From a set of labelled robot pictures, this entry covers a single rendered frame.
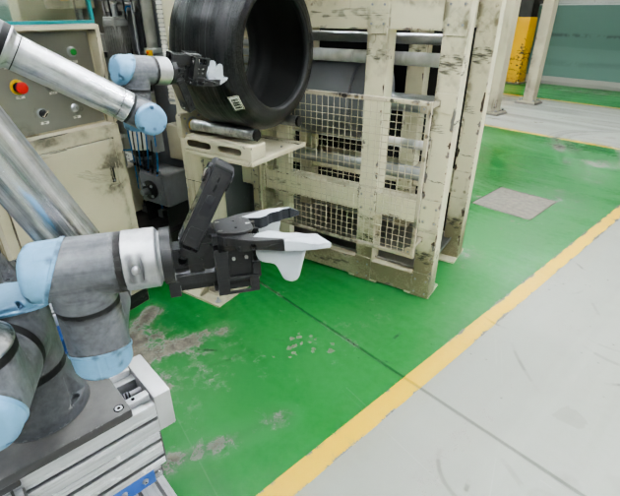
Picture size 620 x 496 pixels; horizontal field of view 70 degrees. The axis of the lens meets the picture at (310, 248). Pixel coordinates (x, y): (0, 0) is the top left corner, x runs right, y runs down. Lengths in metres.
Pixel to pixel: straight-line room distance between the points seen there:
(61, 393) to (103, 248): 0.35
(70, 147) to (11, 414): 1.47
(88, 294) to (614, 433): 1.80
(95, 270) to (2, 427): 0.22
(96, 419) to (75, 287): 0.34
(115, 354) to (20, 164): 0.26
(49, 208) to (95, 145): 1.39
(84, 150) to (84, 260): 1.49
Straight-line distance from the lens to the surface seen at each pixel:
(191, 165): 2.13
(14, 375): 0.67
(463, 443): 1.75
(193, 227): 0.56
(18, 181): 0.67
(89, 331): 0.61
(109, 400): 0.89
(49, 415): 0.85
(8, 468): 0.86
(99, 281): 0.57
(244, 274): 0.57
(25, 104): 1.97
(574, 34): 10.61
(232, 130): 1.79
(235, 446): 1.69
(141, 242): 0.56
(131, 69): 1.31
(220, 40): 1.61
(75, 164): 2.02
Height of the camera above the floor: 1.31
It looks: 28 degrees down
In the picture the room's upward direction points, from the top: straight up
